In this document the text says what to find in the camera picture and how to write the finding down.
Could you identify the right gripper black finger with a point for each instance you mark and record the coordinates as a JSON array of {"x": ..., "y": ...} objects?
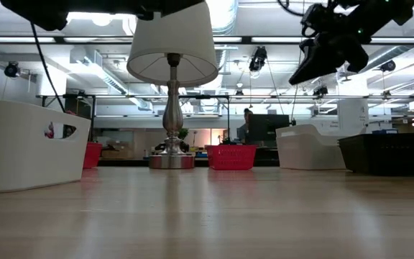
[
  {"x": 307, "y": 46},
  {"x": 318, "y": 59}
]

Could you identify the red plastic basket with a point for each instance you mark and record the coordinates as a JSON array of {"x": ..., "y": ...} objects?
[
  {"x": 92, "y": 154},
  {"x": 230, "y": 158}
]

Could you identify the white plastic basket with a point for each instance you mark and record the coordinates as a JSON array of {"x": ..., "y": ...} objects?
[
  {"x": 307, "y": 151},
  {"x": 20, "y": 151}
]

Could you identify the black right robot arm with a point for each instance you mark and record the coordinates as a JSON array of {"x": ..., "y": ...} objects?
[{"x": 390, "y": 12}]

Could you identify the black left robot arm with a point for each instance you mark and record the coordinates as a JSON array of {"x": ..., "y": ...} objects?
[{"x": 31, "y": 12}]

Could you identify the black ceiling spotlight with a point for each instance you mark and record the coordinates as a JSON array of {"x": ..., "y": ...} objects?
[
  {"x": 320, "y": 90},
  {"x": 258, "y": 57},
  {"x": 387, "y": 65},
  {"x": 12, "y": 70}
]

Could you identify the silver lamp with white shade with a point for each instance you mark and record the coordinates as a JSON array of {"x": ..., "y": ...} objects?
[{"x": 173, "y": 64}]

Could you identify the white pillar with sign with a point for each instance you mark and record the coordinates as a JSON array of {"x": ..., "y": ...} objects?
[{"x": 352, "y": 111}]

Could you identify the black computer monitor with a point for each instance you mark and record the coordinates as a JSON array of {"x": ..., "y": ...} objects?
[{"x": 268, "y": 127}]

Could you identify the blue box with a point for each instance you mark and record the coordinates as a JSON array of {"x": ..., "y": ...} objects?
[{"x": 385, "y": 131}]

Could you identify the person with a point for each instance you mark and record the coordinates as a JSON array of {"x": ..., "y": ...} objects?
[{"x": 244, "y": 126}]

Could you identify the small green background plant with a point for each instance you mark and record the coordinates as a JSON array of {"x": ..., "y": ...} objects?
[{"x": 183, "y": 134}]

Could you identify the brown cardboard box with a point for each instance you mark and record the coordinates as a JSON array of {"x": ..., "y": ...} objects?
[{"x": 119, "y": 149}]

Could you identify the silver round ceiling duct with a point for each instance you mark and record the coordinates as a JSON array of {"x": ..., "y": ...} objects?
[{"x": 223, "y": 18}]

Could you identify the black overhead light rail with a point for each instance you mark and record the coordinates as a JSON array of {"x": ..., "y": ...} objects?
[{"x": 246, "y": 40}]

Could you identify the black metal frame stand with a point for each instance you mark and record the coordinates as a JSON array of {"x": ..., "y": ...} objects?
[
  {"x": 203, "y": 96},
  {"x": 93, "y": 115}
]

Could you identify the white rectangular ceiling duct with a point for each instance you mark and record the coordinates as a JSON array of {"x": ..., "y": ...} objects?
[{"x": 99, "y": 73}]

